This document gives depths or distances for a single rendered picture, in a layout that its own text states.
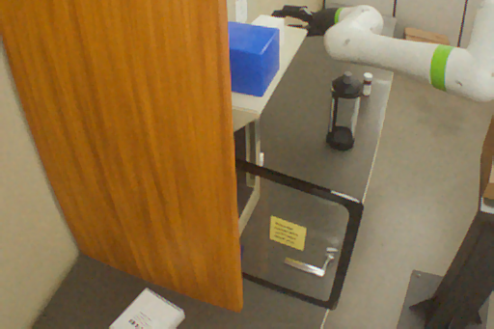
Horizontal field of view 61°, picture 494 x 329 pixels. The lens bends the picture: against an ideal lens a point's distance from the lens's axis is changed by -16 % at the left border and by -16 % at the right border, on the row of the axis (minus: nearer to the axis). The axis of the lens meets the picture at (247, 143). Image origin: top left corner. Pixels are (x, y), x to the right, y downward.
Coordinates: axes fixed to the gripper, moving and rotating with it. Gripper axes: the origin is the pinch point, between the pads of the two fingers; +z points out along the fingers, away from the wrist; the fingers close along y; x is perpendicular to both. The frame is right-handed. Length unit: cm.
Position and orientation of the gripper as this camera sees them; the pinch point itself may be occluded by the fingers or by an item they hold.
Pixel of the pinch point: (285, 21)
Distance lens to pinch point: 166.8
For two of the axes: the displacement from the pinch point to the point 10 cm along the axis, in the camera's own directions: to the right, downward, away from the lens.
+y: 6.2, 4.7, 6.3
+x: 4.6, -8.7, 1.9
